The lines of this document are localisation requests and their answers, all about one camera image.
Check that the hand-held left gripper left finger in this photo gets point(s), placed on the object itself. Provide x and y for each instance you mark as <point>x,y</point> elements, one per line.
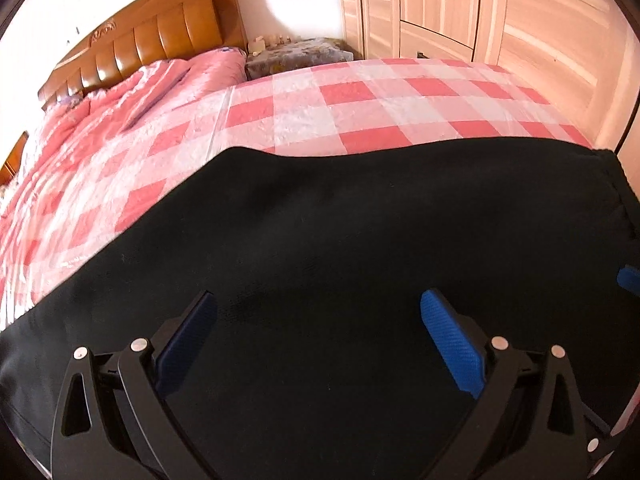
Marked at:
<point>187,332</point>

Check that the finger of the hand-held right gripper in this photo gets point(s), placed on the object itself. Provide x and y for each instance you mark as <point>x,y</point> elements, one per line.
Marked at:
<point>600,442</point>
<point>631,280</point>

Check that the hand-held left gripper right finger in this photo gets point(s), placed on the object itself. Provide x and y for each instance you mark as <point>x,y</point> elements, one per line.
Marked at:
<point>450,332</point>

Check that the black pants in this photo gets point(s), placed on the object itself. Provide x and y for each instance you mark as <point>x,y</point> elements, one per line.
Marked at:
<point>325,240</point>

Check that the pink quilt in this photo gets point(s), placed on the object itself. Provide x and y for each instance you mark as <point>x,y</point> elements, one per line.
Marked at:
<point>125,95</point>

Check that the small wooden headboard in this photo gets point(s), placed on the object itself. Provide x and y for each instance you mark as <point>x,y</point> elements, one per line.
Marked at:
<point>12,160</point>

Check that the pink checked bed sheet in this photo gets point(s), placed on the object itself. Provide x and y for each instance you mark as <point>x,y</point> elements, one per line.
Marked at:
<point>350,105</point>

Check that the floral pillow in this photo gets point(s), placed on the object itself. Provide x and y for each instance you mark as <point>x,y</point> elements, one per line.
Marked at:
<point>70,102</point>

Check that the small white items on nightstand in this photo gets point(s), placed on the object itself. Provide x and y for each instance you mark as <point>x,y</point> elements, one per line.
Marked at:
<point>260,44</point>

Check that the wooden padded headboard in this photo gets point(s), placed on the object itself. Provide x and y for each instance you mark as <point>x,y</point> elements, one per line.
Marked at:
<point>165,35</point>

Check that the nightstand with floral cover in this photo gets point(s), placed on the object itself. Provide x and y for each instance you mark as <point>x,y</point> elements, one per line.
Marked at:
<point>300,55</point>

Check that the light wooden wardrobe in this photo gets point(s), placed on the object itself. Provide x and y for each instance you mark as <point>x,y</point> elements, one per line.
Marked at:
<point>475,10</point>

